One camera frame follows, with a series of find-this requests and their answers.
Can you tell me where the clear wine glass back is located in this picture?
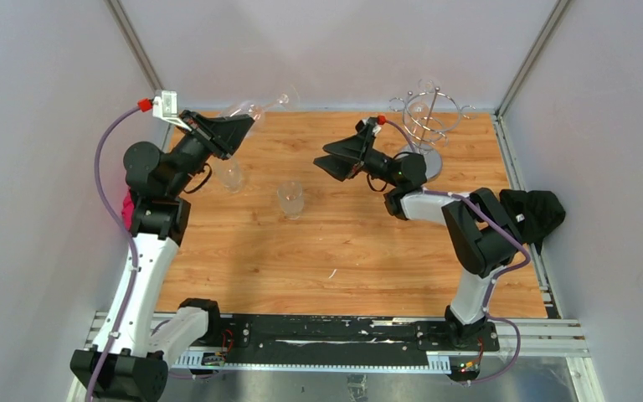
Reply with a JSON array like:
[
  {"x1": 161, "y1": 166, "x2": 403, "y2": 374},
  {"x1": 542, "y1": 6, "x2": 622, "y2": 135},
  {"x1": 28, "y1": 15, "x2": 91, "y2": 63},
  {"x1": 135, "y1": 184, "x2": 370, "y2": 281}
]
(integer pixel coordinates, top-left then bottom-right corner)
[{"x1": 417, "y1": 75, "x2": 440, "y2": 106}]

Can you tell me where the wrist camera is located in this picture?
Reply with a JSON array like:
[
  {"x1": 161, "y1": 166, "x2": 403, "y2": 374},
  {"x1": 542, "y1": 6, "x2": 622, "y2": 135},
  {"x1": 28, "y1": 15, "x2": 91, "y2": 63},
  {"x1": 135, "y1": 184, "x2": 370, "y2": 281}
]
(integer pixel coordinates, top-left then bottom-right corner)
[
  {"x1": 136, "y1": 90, "x2": 191, "y2": 131},
  {"x1": 355, "y1": 115, "x2": 387, "y2": 137}
]

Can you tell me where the patterned clear wine glass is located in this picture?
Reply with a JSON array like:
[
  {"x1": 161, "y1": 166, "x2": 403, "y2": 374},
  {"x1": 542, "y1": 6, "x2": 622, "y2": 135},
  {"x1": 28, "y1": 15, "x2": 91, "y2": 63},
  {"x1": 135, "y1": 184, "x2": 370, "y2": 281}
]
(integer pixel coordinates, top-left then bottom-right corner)
[{"x1": 211, "y1": 157, "x2": 244, "y2": 193}]

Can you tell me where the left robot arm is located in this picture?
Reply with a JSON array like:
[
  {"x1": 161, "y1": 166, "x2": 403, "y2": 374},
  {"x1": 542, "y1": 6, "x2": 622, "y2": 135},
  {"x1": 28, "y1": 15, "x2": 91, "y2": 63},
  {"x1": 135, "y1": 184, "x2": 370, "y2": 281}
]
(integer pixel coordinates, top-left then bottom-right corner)
[{"x1": 69, "y1": 110, "x2": 255, "y2": 401}]

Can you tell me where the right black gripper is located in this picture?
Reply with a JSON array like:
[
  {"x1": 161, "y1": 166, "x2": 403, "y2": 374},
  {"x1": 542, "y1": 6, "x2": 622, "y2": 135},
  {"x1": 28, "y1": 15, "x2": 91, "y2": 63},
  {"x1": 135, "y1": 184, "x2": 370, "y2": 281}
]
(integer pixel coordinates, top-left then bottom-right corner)
[{"x1": 313, "y1": 124, "x2": 401, "y2": 188}]

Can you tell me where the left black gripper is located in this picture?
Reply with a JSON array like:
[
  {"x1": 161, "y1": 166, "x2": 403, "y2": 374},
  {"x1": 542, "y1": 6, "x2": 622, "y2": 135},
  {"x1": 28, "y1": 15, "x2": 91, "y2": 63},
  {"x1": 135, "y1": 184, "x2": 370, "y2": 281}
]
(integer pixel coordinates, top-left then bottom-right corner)
[{"x1": 166, "y1": 111, "x2": 253, "y2": 197}]

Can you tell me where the pink cloth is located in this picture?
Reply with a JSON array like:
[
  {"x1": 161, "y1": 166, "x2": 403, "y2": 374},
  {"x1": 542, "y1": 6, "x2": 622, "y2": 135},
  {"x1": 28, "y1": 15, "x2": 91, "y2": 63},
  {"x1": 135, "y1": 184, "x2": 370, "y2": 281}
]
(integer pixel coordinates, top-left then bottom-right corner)
[{"x1": 121, "y1": 191, "x2": 135, "y2": 230}]

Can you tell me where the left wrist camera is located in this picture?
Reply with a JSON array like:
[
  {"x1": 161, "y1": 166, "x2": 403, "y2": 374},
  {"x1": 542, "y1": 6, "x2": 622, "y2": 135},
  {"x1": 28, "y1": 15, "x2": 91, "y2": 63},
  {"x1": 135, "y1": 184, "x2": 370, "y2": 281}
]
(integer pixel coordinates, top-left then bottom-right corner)
[{"x1": 136, "y1": 90, "x2": 191, "y2": 131}]

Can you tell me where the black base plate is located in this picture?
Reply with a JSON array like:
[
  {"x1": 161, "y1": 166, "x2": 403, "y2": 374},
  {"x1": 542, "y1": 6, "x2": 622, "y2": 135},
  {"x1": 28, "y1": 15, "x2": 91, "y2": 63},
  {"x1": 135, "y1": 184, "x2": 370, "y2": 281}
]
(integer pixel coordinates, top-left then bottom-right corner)
[{"x1": 168, "y1": 313, "x2": 500, "y2": 369}]

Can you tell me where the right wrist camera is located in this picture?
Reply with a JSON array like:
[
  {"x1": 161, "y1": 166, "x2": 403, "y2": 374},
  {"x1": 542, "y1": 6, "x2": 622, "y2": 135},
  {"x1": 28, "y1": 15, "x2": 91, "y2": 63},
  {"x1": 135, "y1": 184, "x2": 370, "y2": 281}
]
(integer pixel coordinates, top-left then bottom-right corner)
[{"x1": 355, "y1": 115, "x2": 387, "y2": 137}]

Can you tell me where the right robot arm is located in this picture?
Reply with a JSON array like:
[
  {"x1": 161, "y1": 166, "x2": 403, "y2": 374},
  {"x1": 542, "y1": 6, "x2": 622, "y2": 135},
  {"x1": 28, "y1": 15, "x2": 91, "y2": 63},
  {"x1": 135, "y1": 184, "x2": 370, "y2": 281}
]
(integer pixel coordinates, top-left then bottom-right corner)
[{"x1": 313, "y1": 116, "x2": 531, "y2": 350}]

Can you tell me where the chrome wine glass rack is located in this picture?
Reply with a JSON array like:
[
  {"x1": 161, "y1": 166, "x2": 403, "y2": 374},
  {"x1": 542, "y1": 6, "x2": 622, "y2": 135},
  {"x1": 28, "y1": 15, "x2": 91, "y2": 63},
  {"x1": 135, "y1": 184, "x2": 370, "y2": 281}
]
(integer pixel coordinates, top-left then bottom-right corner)
[{"x1": 388, "y1": 86, "x2": 476, "y2": 182}]

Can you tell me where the aluminium frame rail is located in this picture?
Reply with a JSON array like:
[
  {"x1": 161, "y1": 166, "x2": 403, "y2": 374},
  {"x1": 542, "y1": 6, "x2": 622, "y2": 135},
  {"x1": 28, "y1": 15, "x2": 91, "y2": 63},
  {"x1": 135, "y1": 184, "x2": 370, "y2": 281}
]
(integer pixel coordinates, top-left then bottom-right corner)
[{"x1": 85, "y1": 312, "x2": 590, "y2": 374}]

